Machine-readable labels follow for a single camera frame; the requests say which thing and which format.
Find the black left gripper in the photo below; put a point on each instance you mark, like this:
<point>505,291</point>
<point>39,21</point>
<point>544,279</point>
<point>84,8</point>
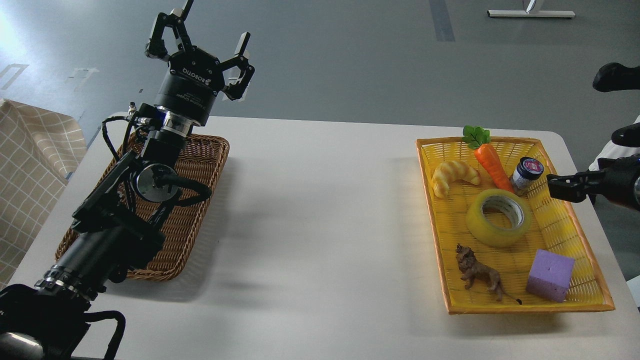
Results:
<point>192,82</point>

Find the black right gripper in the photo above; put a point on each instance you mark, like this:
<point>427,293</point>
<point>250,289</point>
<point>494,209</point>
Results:
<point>618,180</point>

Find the yellow tape roll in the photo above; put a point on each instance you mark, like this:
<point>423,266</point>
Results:
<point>498,218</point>

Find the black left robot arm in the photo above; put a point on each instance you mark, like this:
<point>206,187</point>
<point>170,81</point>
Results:
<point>118,227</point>

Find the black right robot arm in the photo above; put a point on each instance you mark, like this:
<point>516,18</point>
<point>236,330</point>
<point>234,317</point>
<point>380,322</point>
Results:
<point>617,180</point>

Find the black gloved hand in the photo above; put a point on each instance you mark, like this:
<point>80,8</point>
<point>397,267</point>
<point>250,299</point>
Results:
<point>627,136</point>

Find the small dark jar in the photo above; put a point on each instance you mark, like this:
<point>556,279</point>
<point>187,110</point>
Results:
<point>526,172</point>

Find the yellow plastic basket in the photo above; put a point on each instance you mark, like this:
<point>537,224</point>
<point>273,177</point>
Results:
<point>555,228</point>

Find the purple foam cube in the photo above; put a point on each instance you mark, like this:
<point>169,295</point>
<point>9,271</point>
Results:
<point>549,276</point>

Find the toy carrot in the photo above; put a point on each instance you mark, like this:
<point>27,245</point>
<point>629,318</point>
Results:
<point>478,139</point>

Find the black shoe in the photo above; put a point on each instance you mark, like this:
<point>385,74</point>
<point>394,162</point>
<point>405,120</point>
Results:
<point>616,77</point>

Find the toy croissant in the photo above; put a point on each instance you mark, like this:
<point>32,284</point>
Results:
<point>452,171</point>

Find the brown toy lion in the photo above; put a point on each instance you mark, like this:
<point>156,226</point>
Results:
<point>472,269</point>

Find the white stand base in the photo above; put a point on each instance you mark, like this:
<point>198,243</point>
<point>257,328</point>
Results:
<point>531,9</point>

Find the beige checkered cloth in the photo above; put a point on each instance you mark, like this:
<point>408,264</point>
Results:
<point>39,150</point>

